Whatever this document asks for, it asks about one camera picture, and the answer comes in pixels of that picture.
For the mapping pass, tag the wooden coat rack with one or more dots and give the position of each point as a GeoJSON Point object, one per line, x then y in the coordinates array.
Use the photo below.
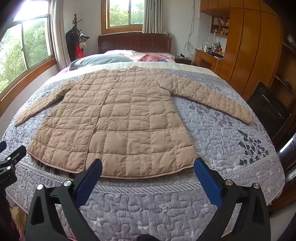
{"type": "Point", "coordinates": [74, 22]}

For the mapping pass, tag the red plaid cloth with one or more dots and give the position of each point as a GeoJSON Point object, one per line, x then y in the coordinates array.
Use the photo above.
{"type": "Point", "coordinates": [152, 58]}

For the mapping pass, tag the wooden desk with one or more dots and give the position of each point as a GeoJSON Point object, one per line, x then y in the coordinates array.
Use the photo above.
{"type": "Point", "coordinates": [205, 59]}

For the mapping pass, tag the wooden wardrobe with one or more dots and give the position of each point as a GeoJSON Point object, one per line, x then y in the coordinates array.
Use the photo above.
{"type": "Point", "coordinates": [252, 46]}

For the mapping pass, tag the grey pillow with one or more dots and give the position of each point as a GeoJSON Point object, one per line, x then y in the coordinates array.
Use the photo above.
{"type": "Point", "coordinates": [101, 60]}

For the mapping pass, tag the person's pink checked clothing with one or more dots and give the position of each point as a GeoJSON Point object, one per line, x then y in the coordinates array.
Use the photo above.
{"type": "Point", "coordinates": [20, 236]}

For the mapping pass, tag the grey leaf-print bedspread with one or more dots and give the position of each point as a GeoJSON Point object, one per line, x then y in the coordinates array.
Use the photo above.
{"type": "Point", "coordinates": [161, 208]}

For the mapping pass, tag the black chair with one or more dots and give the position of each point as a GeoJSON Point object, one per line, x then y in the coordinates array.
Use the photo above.
{"type": "Point", "coordinates": [268, 109]}

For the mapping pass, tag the pink floral bedsheet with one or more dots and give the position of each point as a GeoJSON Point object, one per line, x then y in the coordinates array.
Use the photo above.
{"type": "Point", "coordinates": [124, 53]}

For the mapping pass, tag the red bag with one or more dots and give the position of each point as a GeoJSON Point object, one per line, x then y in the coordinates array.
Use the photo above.
{"type": "Point", "coordinates": [79, 52]}

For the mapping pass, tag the dark wooden headboard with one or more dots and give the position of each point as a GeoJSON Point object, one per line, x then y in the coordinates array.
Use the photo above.
{"type": "Point", "coordinates": [134, 42]}

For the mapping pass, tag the dark nightstand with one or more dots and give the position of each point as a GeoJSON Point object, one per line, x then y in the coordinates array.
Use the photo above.
{"type": "Point", "coordinates": [183, 60]}

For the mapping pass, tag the beige quilted jacket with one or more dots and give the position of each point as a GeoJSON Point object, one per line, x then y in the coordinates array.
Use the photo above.
{"type": "Point", "coordinates": [129, 115]}

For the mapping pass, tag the black and white garment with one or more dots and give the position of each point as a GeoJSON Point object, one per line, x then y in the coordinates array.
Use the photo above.
{"type": "Point", "coordinates": [83, 37]}

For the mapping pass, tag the white curtain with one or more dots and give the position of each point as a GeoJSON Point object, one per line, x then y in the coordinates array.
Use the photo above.
{"type": "Point", "coordinates": [60, 34]}

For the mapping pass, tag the beige patterned curtain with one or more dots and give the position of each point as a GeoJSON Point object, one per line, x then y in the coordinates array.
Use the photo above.
{"type": "Point", "coordinates": [153, 16]}

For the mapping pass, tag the red box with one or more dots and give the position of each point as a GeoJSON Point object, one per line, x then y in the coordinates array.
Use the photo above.
{"type": "Point", "coordinates": [219, 50]}

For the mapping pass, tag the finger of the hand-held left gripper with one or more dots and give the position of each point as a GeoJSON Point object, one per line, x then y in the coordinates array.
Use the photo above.
{"type": "Point", "coordinates": [13, 156]}
{"type": "Point", "coordinates": [2, 146]}

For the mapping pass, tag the green plant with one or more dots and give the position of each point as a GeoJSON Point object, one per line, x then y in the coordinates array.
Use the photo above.
{"type": "Point", "coordinates": [217, 43]}

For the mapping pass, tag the small wooden window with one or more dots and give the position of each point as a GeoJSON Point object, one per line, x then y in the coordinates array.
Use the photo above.
{"type": "Point", "coordinates": [124, 14]}

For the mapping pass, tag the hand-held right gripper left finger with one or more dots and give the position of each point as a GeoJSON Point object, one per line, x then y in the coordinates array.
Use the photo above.
{"type": "Point", "coordinates": [89, 183]}

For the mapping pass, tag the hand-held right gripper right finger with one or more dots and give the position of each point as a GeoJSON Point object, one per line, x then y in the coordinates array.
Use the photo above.
{"type": "Point", "coordinates": [208, 183]}

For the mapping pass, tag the black coat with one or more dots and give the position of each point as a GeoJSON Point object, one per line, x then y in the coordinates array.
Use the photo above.
{"type": "Point", "coordinates": [70, 48]}

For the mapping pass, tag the large wooden side window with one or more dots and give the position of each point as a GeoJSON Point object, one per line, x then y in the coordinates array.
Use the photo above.
{"type": "Point", "coordinates": [34, 46]}

